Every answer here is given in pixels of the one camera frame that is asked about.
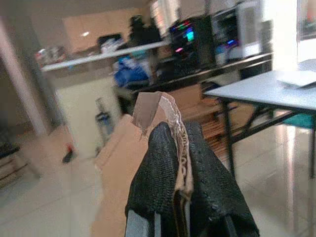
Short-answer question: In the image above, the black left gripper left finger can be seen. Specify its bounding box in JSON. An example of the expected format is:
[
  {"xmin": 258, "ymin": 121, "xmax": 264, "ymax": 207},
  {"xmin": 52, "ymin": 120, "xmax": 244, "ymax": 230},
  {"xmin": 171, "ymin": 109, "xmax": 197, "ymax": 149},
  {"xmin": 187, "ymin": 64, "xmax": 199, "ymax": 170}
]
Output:
[{"xmin": 124, "ymin": 121, "xmax": 180, "ymax": 237}]

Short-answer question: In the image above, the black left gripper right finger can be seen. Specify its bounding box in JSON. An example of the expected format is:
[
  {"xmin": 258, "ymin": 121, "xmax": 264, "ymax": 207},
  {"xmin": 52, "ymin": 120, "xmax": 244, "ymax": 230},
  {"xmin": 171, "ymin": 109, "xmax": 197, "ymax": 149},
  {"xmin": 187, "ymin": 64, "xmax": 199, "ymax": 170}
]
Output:
[{"xmin": 185, "ymin": 120, "xmax": 260, "ymax": 237}]

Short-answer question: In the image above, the large brown cardboard box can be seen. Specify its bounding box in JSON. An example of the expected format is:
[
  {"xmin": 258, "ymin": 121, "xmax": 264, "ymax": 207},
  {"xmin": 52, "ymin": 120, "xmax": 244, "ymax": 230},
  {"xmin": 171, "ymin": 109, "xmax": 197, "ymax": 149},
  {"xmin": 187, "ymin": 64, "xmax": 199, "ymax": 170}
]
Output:
[{"xmin": 90, "ymin": 113, "xmax": 154, "ymax": 237}]

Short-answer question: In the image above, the wooden slatted shoe rack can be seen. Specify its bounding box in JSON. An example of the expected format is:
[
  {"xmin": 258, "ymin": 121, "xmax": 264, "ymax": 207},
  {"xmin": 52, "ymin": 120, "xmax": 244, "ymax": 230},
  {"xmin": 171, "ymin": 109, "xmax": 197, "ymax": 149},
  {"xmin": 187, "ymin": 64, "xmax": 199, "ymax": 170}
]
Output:
[{"xmin": 201, "ymin": 112, "xmax": 250, "ymax": 149}]

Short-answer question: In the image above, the clear water bottle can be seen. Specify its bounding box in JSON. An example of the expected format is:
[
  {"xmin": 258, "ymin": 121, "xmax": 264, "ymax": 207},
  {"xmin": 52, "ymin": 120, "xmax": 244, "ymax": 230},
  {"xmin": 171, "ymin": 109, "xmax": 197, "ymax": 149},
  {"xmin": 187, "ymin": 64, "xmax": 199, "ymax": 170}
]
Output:
[{"xmin": 95, "ymin": 97, "xmax": 112, "ymax": 143}]

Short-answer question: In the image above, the flat brown cardboard box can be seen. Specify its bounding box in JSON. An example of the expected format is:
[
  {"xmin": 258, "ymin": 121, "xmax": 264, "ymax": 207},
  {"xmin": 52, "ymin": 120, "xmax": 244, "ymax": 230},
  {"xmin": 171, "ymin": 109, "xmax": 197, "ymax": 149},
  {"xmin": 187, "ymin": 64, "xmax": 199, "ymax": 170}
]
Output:
[{"xmin": 170, "ymin": 85, "xmax": 223, "ymax": 120}]

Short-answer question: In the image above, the small black red object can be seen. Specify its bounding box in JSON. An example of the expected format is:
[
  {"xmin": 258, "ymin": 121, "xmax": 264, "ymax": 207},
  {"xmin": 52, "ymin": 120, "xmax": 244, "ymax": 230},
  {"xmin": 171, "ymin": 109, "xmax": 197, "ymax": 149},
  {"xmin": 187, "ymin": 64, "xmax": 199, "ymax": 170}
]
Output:
[{"xmin": 62, "ymin": 145, "xmax": 78, "ymax": 164}]

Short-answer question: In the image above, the white cabinet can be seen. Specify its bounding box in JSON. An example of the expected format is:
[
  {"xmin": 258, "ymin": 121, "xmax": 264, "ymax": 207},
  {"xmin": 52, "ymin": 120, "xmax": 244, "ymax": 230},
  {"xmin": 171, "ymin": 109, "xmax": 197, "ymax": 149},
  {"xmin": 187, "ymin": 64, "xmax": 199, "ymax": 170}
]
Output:
[{"xmin": 55, "ymin": 80, "xmax": 120, "ymax": 159}]

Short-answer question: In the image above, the blue bag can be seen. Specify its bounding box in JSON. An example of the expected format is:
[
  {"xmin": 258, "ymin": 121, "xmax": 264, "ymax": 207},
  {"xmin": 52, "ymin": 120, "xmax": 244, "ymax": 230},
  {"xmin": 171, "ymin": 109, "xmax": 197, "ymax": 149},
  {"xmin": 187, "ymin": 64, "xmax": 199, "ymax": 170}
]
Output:
[{"xmin": 114, "ymin": 54, "xmax": 150, "ymax": 87}]

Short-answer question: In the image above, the grey folding table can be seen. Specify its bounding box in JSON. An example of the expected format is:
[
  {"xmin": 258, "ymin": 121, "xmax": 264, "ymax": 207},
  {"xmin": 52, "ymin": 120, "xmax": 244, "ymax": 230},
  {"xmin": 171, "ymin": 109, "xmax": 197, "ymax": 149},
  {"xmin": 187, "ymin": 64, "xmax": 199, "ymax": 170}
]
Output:
[{"xmin": 203, "ymin": 70, "xmax": 316, "ymax": 115}]

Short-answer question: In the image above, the black desk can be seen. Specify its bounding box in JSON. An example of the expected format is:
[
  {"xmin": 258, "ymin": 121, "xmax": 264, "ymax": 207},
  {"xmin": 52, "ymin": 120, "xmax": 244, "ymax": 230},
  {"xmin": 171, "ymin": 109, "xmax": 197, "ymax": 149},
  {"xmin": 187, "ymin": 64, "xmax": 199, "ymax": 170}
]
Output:
[{"xmin": 133, "ymin": 53, "xmax": 275, "ymax": 94}]

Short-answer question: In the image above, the teal shaggy floor mat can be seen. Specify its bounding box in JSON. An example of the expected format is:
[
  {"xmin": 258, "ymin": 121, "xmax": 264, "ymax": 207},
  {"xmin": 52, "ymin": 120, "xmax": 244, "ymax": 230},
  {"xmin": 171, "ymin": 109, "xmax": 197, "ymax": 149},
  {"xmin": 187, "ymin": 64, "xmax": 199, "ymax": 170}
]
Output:
[{"xmin": 283, "ymin": 114, "xmax": 316, "ymax": 129}]

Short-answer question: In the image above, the white long shelf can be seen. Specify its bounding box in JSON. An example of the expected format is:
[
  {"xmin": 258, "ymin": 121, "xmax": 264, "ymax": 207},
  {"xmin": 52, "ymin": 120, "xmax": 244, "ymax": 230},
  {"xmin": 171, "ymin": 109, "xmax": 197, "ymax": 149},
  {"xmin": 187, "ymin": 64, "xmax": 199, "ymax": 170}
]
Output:
[{"xmin": 41, "ymin": 40, "xmax": 171, "ymax": 73}]

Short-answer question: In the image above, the white box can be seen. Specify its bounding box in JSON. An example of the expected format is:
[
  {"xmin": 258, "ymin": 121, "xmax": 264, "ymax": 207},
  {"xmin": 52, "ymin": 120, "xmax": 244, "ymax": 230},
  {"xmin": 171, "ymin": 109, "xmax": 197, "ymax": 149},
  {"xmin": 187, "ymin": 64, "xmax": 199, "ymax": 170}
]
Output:
[{"xmin": 276, "ymin": 59, "xmax": 316, "ymax": 90}]

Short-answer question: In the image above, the black computer with coloured lights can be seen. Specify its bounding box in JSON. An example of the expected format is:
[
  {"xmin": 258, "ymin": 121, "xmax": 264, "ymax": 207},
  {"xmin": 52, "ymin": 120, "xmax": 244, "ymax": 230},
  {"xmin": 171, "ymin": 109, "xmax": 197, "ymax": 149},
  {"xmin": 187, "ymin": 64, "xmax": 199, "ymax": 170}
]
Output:
[{"xmin": 169, "ymin": 16, "xmax": 214, "ymax": 68}]

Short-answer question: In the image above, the white boxy appliance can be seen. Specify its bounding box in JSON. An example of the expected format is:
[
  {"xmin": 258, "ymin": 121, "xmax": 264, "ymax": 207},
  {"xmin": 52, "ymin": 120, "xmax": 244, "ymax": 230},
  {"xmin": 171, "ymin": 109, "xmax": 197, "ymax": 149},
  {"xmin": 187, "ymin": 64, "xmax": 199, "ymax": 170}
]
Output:
[{"xmin": 213, "ymin": 1, "xmax": 263, "ymax": 63}]

